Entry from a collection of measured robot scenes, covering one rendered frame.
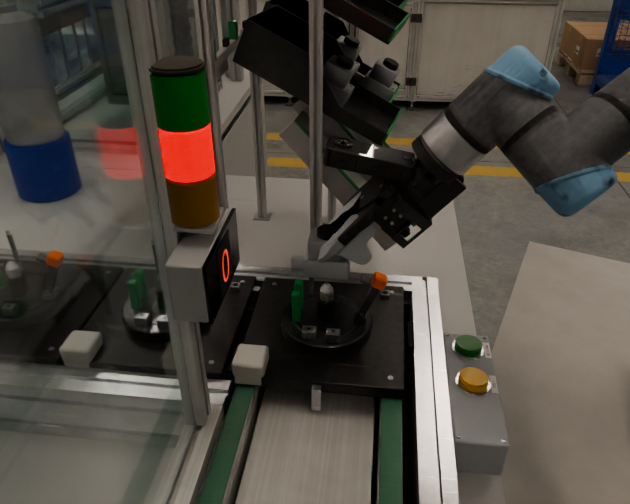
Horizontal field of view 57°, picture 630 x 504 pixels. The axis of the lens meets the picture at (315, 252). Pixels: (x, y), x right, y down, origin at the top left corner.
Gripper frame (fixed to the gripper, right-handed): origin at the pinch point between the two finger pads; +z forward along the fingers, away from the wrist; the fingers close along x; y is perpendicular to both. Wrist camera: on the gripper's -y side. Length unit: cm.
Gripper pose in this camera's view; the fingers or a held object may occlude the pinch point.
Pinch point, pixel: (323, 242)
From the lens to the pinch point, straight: 81.9
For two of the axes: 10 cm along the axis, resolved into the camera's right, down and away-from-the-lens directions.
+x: 1.2, -5.4, 8.3
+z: -6.4, 6.0, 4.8
